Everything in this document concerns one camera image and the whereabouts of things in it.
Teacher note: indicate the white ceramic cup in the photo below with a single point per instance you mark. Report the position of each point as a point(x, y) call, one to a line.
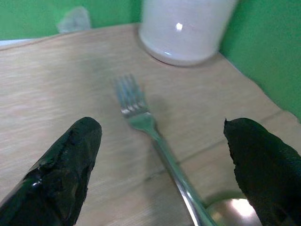
point(185, 30)

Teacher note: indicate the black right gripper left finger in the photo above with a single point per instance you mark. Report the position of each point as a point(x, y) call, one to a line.
point(54, 179)

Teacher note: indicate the silver metal fork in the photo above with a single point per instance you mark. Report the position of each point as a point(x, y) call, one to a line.
point(150, 131)

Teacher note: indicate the beige woven placemat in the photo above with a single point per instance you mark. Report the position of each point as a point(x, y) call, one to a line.
point(131, 113)

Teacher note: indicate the grey crumpled cloth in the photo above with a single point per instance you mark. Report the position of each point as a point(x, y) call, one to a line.
point(74, 20)

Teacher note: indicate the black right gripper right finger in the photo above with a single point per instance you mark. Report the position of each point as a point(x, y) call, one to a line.
point(268, 169)

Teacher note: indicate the silver metal spoon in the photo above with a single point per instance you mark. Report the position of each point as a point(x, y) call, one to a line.
point(231, 212)

